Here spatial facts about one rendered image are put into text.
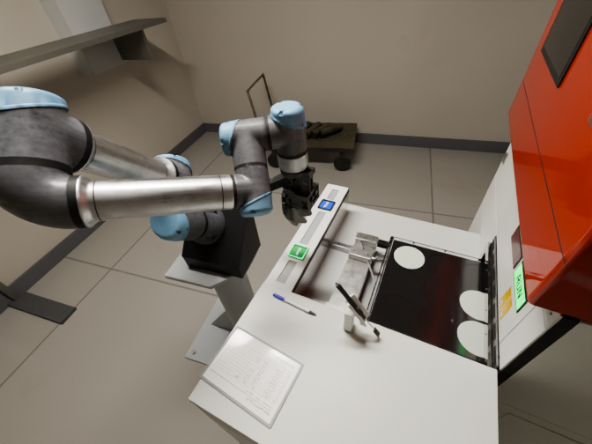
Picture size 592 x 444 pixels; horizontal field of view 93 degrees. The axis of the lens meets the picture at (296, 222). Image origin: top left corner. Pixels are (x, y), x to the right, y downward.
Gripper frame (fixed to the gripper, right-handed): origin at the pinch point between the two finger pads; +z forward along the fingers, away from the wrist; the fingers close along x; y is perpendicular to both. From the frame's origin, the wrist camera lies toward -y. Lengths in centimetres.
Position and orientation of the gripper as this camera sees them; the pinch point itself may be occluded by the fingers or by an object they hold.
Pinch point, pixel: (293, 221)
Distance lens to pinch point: 85.7
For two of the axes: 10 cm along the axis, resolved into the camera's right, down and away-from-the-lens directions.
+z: 0.9, 7.2, 6.9
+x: 4.4, -6.5, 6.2
